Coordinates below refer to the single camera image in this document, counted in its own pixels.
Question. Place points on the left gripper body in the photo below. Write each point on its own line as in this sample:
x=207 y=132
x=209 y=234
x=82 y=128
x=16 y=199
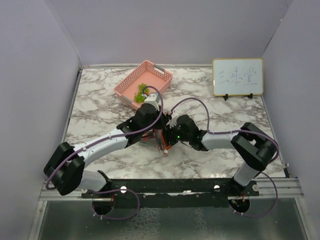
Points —
x=159 y=125

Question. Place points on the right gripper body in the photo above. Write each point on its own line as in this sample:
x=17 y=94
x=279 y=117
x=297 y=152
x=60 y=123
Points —
x=174 y=134

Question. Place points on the clear zip top bag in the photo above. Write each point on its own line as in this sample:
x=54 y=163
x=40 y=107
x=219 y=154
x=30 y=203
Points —
x=161 y=147

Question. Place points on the green fake grapes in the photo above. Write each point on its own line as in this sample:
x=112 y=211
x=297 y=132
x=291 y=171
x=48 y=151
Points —
x=142 y=93

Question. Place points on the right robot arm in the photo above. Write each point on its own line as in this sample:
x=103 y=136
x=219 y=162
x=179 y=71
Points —
x=256 y=148

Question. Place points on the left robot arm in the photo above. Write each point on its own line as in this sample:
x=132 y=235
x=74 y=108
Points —
x=66 y=167

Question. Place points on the red fake fruit bunch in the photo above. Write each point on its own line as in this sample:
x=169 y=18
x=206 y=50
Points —
x=152 y=137

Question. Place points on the pink plastic basket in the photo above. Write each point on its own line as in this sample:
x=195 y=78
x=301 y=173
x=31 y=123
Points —
x=147 y=73

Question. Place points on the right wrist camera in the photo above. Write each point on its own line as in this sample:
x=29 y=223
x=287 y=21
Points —
x=172 y=118

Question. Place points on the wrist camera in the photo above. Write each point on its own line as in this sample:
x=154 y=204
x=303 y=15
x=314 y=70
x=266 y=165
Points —
x=172 y=118
x=153 y=99

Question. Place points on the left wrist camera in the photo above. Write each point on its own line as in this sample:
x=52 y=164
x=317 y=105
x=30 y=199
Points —
x=153 y=99

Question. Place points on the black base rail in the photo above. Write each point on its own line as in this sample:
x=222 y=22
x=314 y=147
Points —
x=163 y=202

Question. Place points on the small whiteboard yellow frame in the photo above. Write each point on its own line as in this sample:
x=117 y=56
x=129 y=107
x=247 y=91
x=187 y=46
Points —
x=238 y=77

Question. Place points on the aluminium frame rail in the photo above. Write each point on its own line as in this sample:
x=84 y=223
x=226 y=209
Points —
x=215 y=187

